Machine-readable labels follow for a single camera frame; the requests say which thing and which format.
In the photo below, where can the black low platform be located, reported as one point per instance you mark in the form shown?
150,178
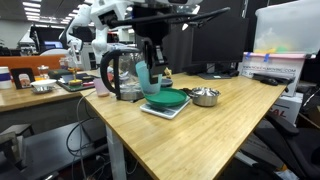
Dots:
46,150

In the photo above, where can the black picture frame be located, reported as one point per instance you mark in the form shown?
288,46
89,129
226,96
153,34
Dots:
16,75

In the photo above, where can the green plastic plate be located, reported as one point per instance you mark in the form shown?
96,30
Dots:
170,98

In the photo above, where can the translucent blue plastic cup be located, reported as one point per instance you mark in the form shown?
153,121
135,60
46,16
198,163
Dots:
143,80

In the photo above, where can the glass jar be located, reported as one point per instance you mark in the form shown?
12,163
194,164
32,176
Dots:
43,71

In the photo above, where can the yellow stacking toy with peg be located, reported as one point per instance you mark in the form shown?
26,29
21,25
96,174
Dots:
75,82

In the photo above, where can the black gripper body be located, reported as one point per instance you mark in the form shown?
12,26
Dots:
151,28

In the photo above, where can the black office chair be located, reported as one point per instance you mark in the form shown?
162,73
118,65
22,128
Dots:
286,143

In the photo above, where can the small stainless steel pot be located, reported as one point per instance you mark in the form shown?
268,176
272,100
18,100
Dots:
205,99

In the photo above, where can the white mug blue stripe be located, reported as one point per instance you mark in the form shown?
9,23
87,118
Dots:
5,78

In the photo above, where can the small metal saucer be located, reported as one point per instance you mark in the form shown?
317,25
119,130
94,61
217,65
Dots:
42,90

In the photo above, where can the translucent storage bin pink lid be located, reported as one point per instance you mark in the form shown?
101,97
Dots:
286,30

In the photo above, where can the white digital kitchen scale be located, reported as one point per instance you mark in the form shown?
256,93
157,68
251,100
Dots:
163,112

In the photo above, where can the white desk leg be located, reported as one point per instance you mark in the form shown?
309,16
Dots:
116,153

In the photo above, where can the black keyboard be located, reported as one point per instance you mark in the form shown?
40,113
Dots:
286,79

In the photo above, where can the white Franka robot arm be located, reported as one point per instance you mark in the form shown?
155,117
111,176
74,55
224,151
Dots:
106,13

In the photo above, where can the black computer mouse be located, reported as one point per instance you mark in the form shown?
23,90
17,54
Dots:
269,82

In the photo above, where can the orange partition panel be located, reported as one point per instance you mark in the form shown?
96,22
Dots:
30,61

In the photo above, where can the dark grey tray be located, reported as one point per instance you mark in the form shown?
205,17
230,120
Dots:
71,88

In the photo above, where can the white printed cardboard box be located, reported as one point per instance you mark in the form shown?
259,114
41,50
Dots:
273,68

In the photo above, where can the black computer monitor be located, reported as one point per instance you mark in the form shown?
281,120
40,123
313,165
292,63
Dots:
216,43

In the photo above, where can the white box red lettering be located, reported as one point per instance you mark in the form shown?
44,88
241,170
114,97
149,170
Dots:
286,108

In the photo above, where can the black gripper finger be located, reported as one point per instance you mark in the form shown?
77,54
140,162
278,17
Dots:
148,55
158,66

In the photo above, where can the translucent pink plastic cup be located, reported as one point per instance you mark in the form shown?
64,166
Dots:
101,88

